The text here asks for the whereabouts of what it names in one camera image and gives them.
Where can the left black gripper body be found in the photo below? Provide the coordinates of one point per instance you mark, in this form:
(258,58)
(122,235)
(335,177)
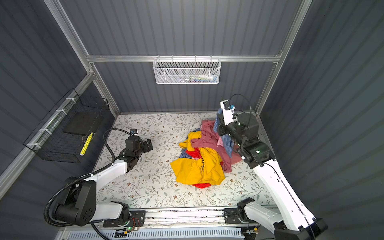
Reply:
(144,148)

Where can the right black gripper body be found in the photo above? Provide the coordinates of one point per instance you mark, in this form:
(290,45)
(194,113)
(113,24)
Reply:
(230,130)

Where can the blue checkered shirt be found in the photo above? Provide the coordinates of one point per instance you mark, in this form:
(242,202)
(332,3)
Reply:
(228,142)

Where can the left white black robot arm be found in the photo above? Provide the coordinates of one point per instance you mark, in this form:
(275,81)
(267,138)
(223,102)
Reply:
(76,203)

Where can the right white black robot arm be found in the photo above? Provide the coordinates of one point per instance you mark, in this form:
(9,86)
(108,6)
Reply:
(294,221)

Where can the maroon pink cloth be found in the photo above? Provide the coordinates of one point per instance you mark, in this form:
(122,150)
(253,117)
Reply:
(227,161)

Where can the red cloth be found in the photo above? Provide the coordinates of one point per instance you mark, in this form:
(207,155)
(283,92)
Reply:
(206,169)

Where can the yellow cloth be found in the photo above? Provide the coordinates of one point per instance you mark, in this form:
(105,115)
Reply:
(179,166)

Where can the floral table mat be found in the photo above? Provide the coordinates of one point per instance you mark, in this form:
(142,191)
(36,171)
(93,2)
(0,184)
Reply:
(152,182)

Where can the items in white basket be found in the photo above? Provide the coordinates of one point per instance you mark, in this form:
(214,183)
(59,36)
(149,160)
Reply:
(205,78)

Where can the white ventilation grille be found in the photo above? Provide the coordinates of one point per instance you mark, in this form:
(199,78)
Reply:
(220,233)

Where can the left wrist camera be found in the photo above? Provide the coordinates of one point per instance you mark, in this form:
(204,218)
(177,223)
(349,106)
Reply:
(134,132)

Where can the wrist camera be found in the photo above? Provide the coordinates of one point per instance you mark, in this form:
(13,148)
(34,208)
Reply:
(134,132)
(228,112)

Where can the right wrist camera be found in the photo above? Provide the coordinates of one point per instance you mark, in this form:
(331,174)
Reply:
(228,112)

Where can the black wire basket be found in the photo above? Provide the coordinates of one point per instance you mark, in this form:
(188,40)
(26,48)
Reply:
(63,135)

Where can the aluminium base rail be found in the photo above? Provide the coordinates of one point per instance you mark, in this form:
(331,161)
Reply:
(183,217)

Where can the white wire mesh basket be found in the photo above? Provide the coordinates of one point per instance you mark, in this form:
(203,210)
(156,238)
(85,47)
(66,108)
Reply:
(168,71)

